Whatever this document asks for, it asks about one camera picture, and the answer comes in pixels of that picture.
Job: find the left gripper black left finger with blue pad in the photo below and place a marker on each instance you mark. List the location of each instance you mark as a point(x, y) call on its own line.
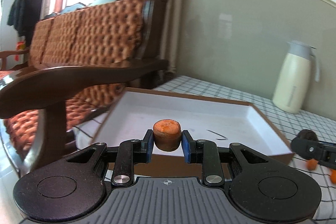
point(132, 152)

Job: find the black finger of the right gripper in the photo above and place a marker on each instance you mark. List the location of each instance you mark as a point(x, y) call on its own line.
point(307, 146)

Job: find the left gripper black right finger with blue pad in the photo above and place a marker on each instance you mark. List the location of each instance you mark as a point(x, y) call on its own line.
point(206, 153)

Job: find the orange fruit with brown side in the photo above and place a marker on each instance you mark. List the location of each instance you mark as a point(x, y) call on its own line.
point(167, 135)

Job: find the small orange on table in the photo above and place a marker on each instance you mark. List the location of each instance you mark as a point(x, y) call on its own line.
point(311, 164)

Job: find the small orange at edge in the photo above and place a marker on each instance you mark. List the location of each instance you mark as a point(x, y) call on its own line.
point(333, 176)

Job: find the white tray with brown rim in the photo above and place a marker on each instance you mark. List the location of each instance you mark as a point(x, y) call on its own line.
point(219, 120)

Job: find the cream thermos jug grey lid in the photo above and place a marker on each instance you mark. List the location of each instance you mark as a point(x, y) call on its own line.
point(294, 77)

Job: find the orange tufted sofa seat cushion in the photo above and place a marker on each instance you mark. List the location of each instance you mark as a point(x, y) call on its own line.
point(84, 106)

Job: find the orange tufted sofa back cushion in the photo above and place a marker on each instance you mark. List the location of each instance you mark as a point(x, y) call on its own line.
point(96, 35)

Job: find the white cabinet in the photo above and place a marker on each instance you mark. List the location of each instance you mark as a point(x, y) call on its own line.
point(9, 36)

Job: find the black hanging coat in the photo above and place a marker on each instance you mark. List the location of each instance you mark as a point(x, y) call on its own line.
point(23, 16)

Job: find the dark wooden sofa frame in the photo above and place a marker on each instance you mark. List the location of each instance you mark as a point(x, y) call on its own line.
point(39, 86)

